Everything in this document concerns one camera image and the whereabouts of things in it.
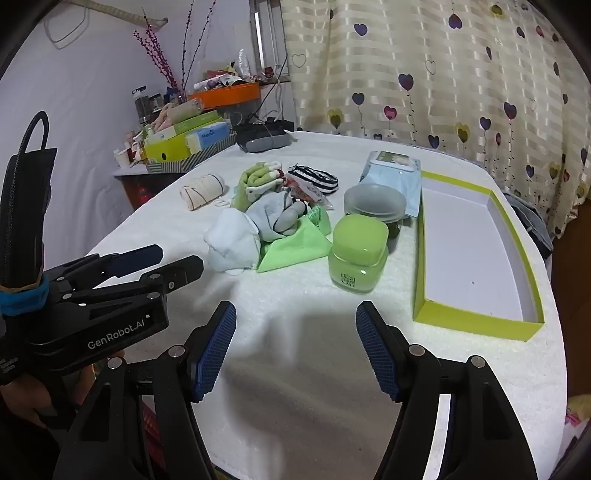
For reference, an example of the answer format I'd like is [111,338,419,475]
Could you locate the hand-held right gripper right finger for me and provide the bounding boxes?
[355,300,539,480]

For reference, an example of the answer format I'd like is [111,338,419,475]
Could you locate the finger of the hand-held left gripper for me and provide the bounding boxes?
[62,256,205,305]
[46,244,164,289]

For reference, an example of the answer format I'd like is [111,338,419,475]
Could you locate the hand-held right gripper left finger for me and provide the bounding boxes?
[53,300,238,480]

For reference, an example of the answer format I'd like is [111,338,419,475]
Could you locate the lime green shallow box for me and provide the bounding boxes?
[412,170,544,342]

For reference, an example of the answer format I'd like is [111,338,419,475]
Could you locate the red snack packet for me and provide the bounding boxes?
[284,178,335,210]

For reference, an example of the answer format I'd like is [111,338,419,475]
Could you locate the black white striped cloth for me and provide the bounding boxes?
[287,162,340,192]

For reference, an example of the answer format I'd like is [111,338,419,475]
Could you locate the person's left hand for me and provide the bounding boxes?
[0,369,70,430]

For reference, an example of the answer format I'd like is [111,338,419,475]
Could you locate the beige rolled bandage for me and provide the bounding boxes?
[180,174,227,212]

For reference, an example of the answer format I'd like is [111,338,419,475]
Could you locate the green glass jar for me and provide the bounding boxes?
[328,215,389,295]

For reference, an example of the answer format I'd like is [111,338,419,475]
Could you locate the grey cloth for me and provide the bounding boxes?
[247,191,308,243]

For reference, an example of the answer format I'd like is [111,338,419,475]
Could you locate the striped tray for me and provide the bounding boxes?
[147,134,238,175]

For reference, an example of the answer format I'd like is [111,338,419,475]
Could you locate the green cloth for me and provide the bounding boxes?
[256,205,334,274]

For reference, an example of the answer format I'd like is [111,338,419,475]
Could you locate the green white socks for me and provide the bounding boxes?
[233,161,284,210]

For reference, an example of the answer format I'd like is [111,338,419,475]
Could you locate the lime green storage box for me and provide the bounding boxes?
[141,110,229,164]

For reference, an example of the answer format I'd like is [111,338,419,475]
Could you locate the blue tissue pack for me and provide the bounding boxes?
[185,124,234,154]

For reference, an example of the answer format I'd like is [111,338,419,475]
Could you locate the grey VR headset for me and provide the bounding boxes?
[235,117,296,154]

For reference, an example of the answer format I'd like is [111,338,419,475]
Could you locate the dark jar with frosted lid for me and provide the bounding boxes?
[343,183,408,241]

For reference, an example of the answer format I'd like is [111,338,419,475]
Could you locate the glass jar with black lid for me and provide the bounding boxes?
[133,85,151,123]

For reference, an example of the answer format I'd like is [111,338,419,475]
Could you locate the beige rolled cloth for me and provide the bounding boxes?
[154,100,205,132]

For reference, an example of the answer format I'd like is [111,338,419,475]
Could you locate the light blue wet wipes pack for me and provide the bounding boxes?
[359,151,423,219]

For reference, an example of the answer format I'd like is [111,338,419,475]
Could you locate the orange tray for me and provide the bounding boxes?
[187,82,262,112]

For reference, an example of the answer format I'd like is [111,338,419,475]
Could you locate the grey clothing pile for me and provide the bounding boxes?
[503,191,555,259]

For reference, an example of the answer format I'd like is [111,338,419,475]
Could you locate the wooden wardrobe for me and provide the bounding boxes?
[551,198,591,398]

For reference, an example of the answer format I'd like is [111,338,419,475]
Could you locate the red flower branches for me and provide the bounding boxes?
[134,11,181,93]

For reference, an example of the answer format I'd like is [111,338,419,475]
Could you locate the colourful plaid cloth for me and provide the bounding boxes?
[566,394,591,432]

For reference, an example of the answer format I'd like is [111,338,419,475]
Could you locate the dark bare branches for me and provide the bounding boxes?
[178,0,218,93]

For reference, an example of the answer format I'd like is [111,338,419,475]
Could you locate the heart print curtain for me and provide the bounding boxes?
[281,0,591,241]

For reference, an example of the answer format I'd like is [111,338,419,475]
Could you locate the beige fabric strap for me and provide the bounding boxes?
[60,0,169,33]

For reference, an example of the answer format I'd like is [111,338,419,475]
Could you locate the window frame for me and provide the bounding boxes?
[252,0,289,79]

